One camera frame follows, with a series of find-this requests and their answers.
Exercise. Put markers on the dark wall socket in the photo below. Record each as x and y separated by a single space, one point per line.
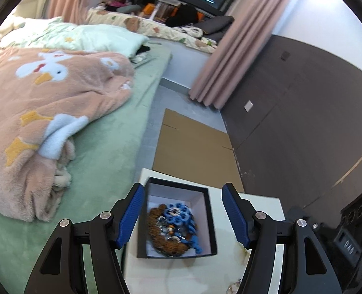
285 56

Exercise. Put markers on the grey cushion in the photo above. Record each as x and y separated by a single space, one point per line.
216 24

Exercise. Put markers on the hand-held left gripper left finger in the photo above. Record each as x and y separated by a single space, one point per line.
131 216

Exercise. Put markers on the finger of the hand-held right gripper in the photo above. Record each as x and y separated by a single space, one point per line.
319 225

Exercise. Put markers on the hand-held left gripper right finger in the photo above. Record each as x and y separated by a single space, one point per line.
236 217

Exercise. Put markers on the white wall switch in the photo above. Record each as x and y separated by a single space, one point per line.
248 106

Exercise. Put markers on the black spotted white cloth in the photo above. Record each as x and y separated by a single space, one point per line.
188 30

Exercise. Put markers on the pile of plush toys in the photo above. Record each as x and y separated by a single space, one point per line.
119 4

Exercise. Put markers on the floral window seat mat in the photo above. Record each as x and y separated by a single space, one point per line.
132 24

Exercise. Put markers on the cardboard sheet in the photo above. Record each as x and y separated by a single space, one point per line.
193 150

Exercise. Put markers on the pink duck print blanket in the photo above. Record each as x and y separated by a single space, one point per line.
46 104

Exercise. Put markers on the pink curtain beside dark wall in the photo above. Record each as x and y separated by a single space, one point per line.
245 43

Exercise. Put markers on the orange box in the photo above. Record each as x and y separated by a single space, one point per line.
148 9

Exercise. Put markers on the silver bangle with charms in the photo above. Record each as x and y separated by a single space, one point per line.
233 288

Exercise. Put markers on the light green quilt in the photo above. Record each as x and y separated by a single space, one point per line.
101 38

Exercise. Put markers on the bed with green sheet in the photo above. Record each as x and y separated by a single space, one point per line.
107 147

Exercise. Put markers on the dark clothing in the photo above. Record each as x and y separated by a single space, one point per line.
141 52

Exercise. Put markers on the black bag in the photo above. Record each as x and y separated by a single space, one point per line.
182 15

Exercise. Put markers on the black jewelry box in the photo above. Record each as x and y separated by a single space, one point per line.
210 217

